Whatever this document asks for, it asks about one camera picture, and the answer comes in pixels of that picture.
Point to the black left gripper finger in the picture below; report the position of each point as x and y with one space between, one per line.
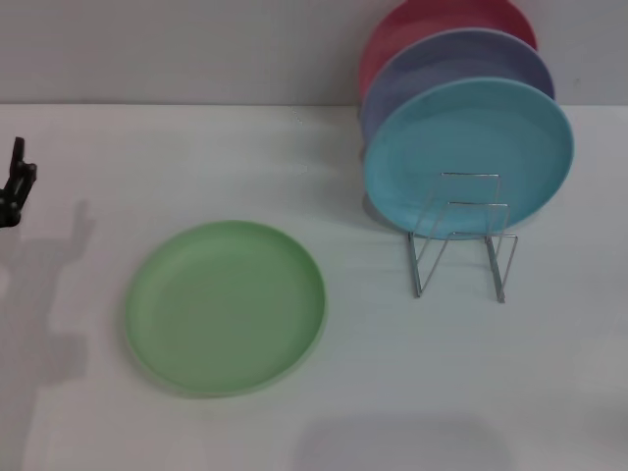
19 181

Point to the green plastic plate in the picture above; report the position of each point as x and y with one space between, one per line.
225 309

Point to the blue plastic plate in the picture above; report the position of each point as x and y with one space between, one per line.
441 137

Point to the red plastic plate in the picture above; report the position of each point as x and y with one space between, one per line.
417 24

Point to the purple plastic plate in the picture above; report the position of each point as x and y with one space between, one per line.
441 64

